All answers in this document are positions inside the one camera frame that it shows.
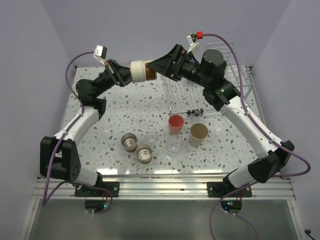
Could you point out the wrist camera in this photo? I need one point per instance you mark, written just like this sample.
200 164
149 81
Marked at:
100 53
193 41

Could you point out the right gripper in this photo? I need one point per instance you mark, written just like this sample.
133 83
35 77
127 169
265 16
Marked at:
165 65

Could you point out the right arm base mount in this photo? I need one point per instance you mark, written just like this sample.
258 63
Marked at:
232 203

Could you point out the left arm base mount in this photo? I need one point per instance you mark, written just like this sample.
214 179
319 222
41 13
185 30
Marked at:
98 199

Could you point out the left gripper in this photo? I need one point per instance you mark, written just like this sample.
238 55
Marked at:
121 75

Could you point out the white wire dish rack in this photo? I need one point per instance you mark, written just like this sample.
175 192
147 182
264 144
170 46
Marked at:
186 97

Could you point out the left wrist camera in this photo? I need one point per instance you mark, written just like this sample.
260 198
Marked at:
100 53

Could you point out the small clear glass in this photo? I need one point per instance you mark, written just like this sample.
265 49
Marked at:
151 139

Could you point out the steel cup with cork band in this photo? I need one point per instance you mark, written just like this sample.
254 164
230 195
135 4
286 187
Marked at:
140 72

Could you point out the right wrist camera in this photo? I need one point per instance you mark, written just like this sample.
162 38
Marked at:
193 41

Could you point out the pink plastic cup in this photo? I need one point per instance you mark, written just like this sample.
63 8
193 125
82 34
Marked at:
175 124

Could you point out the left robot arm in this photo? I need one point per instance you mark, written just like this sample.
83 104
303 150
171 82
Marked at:
59 157

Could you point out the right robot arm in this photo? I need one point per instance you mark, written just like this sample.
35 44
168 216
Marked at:
272 153

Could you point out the beige plastic cup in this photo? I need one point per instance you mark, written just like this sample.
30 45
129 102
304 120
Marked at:
197 134

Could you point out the large clear glass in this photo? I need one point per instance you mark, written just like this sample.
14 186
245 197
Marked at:
174 147

